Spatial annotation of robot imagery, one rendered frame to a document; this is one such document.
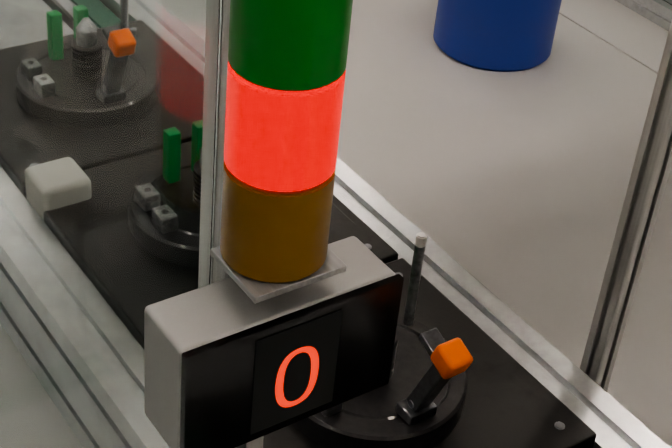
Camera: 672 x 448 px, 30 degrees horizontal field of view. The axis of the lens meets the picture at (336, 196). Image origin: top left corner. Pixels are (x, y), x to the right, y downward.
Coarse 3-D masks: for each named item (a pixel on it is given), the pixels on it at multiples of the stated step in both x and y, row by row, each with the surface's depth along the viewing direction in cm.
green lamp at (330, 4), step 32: (256, 0) 49; (288, 0) 49; (320, 0) 49; (352, 0) 51; (256, 32) 50; (288, 32) 49; (320, 32) 50; (256, 64) 50; (288, 64) 50; (320, 64) 51
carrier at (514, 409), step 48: (432, 288) 104; (480, 336) 100; (480, 384) 95; (528, 384) 95; (288, 432) 89; (336, 432) 87; (384, 432) 87; (432, 432) 88; (480, 432) 91; (528, 432) 91; (576, 432) 92
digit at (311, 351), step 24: (336, 312) 59; (288, 336) 58; (312, 336) 59; (336, 336) 60; (264, 360) 58; (288, 360) 59; (312, 360) 60; (336, 360) 61; (264, 384) 59; (288, 384) 60; (312, 384) 61; (264, 408) 60; (288, 408) 61; (312, 408) 62
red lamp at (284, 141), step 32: (256, 96) 51; (288, 96) 51; (320, 96) 52; (256, 128) 52; (288, 128) 52; (320, 128) 53; (224, 160) 55; (256, 160) 53; (288, 160) 53; (320, 160) 54
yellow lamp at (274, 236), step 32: (224, 192) 56; (256, 192) 54; (288, 192) 54; (320, 192) 55; (224, 224) 56; (256, 224) 55; (288, 224) 55; (320, 224) 56; (224, 256) 57; (256, 256) 56; (288, 256) 56; (320, 256) 57
